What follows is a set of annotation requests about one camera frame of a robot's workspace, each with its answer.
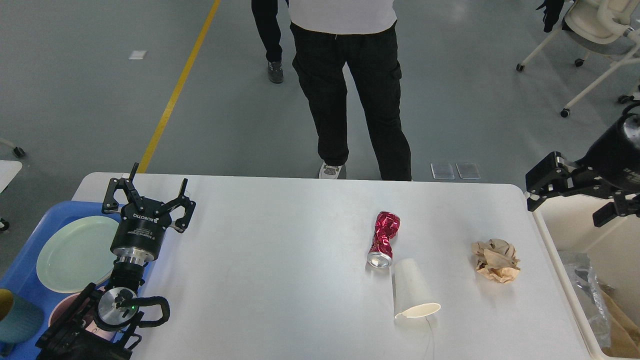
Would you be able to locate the white paper cup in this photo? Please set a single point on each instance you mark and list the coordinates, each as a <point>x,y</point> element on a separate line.
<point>412,297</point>

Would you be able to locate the beige plastic bin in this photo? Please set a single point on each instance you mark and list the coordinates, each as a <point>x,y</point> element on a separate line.
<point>566,224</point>

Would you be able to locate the white side table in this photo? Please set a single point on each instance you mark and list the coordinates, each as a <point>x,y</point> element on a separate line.
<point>8,171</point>

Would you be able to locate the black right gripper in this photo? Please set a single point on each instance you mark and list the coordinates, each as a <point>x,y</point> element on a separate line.
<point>614,158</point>

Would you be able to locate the blue plastic tray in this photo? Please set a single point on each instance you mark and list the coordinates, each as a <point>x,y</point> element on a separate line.
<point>22,278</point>

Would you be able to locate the aluminium foil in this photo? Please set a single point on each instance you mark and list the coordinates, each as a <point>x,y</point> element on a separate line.
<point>584,280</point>

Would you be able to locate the white office chair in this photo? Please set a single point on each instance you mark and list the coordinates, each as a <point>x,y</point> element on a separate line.
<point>602,27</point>

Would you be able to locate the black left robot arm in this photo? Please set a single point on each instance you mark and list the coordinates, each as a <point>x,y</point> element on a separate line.
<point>101,324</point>

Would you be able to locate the teal mug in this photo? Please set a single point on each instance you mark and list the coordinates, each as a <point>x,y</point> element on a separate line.
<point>20,319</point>

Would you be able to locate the brown paper bag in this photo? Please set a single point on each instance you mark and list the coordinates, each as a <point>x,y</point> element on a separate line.
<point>625,334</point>

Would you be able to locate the crushed red can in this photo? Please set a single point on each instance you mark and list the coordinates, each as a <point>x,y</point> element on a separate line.
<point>386,227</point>

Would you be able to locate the person in dark sneakers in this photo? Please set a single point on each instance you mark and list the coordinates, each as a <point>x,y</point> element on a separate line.
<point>265,14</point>

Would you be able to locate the clear floor plate right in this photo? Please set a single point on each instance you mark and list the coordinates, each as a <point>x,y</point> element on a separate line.
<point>468,170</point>

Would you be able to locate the mint green plate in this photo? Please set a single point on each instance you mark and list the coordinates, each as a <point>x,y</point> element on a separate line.
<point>78,254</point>

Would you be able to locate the clear floor plate left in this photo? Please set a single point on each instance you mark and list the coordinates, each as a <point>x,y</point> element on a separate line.
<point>442,171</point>

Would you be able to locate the clear floor plate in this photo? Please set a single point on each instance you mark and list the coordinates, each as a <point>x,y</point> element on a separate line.
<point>468,170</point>
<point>442,171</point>

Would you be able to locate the chair caster at left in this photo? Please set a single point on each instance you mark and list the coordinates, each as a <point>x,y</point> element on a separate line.
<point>18,152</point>

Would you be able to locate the black garment on chair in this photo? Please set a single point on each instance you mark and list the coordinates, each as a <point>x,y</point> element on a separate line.
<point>551,10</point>

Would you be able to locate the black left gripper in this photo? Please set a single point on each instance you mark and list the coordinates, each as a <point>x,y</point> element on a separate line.
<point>141,232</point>

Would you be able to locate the brown paper ball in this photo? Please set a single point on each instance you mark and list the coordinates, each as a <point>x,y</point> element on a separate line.
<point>496,260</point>

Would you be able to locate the pink HOME mug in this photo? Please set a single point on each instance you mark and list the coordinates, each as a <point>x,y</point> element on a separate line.
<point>60,307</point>

